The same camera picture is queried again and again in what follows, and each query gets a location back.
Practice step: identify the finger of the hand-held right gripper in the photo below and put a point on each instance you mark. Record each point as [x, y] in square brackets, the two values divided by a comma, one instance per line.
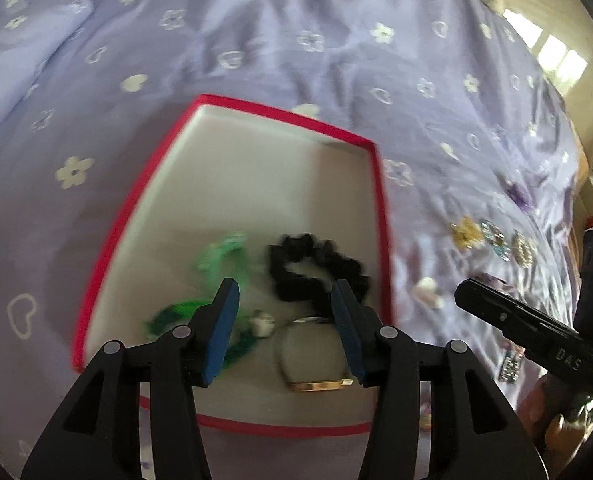
[516, 320]

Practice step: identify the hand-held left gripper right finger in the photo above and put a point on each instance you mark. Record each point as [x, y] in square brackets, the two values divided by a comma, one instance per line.
[349, 335]

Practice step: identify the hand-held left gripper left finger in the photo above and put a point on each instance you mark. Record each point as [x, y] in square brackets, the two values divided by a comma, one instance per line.
[224, 330]

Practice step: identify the small white bead charm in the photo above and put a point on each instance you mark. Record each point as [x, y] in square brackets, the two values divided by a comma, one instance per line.
[262, 324]

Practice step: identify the purple hair bow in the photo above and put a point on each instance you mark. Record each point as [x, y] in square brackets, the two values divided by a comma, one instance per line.
[491, 280]

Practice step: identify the gold wrist watch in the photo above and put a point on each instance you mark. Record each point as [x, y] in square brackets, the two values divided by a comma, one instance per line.
[316, 386]

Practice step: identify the black scrunchie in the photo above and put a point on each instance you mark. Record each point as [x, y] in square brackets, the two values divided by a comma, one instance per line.
[296, 280]

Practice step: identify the small pink white hair clip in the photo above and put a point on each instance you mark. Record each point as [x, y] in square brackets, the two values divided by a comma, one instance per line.
[429, 290]

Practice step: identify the amber hair claw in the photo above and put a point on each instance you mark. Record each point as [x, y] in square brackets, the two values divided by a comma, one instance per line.
[466, 232]

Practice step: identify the red cardboard box tray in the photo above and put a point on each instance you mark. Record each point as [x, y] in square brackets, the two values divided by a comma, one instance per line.
[256, 170]

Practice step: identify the person's right hand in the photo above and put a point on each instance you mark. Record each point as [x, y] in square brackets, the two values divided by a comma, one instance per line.
[556, 430]

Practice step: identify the white pearl scrunchie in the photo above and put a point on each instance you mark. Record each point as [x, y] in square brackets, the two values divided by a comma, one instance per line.
[523, 250]

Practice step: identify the bright window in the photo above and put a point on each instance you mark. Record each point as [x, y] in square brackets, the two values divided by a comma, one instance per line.
[561, 55]

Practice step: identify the purple floral bed sheet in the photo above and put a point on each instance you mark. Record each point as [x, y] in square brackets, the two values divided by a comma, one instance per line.
[326, 35]

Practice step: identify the lavender pillow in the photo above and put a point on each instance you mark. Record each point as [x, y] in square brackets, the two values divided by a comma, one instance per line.
[26, 55]

